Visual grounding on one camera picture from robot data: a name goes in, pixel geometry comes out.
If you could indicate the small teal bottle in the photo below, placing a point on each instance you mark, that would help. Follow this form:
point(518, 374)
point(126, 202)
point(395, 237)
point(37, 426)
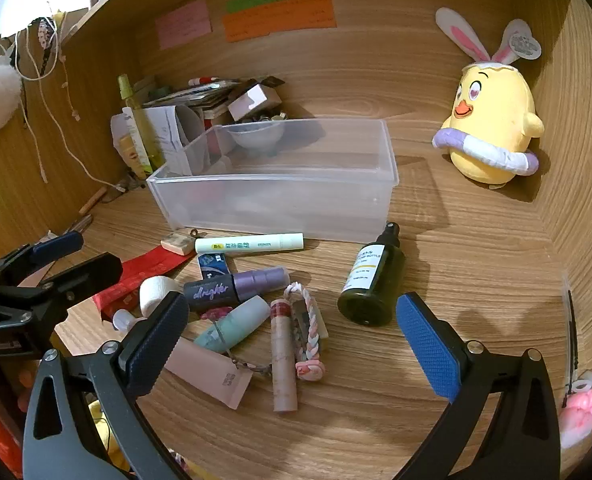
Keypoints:
point(235, 322)

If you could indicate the small cardboard box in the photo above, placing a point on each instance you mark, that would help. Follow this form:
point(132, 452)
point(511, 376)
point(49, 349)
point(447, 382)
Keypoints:
point(251, 100)

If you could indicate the small blue packet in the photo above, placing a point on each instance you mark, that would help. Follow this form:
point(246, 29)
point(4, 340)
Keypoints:
point(213, 262)

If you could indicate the beige eraser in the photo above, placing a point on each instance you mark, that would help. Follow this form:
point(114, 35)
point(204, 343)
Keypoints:
point(178, 242)

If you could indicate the clear plastic storage bin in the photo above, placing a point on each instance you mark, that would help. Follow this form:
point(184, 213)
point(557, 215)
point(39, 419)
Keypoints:
point(276, 200)

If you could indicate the red packet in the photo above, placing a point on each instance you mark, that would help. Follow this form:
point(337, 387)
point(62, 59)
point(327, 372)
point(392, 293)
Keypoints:
point(140, 270)

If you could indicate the stack of books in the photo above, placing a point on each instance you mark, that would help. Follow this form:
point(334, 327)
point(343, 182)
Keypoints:
point(195, 95)

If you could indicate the white and green tube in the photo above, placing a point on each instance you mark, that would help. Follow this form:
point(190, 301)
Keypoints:
point(251, 244)

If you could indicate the white bowl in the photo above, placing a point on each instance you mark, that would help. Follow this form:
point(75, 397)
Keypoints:
point(256, 135)

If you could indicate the pink squeeze tube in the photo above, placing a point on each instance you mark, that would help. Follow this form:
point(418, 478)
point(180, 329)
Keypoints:
point(210, 367)

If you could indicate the dark green spray bottle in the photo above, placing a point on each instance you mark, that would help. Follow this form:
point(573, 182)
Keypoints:
point(371, 285)

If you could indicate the pink sticky note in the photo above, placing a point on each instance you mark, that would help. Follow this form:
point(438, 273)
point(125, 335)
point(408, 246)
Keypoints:
point(183, 24)

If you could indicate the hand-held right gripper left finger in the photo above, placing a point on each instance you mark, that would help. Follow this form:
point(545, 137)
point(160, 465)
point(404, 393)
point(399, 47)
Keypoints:
point(155, 340)

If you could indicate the white folded papers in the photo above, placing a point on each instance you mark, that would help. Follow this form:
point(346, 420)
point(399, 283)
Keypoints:
point(168, 130)

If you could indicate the white and yellow tube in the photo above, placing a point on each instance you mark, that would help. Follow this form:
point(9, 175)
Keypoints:
point(130, 152)

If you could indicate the white tape roll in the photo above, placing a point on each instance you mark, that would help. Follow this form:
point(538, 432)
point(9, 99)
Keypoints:
point(155, 295)

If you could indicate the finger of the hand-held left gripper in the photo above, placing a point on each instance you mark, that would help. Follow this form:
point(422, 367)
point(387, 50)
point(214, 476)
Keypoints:
point(85, 271)
point(55, 247)

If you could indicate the black and purple spray bottle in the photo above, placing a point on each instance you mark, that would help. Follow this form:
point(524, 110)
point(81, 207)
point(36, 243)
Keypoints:
point(215, 294)

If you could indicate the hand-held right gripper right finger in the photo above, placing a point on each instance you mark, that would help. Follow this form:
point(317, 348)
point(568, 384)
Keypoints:
point(428, 345)

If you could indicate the pink cylindrical tube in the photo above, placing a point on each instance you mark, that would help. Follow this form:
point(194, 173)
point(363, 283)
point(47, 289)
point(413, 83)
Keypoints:
point(283, 360)

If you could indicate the pink hair clip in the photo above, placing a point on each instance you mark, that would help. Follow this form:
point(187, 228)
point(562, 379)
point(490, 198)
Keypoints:
point(215, 314)

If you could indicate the red and white marker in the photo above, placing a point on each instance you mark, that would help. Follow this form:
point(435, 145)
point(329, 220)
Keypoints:
point(203, 80)

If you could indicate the yellow cloth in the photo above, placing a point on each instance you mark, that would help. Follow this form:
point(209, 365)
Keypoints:
point(103, 430)

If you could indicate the yellow-green tall bottle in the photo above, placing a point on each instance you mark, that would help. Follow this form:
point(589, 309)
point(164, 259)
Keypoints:
point(143, 130)

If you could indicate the wooden stick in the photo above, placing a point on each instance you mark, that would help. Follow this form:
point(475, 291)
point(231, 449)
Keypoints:
point(93, 200)

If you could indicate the yellow chick plush toy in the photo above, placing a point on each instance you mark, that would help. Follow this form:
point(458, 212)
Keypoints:
point(496, 115)

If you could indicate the small white capped bottle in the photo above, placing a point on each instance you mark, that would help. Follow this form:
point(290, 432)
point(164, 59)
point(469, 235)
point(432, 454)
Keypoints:
point(123, 319)

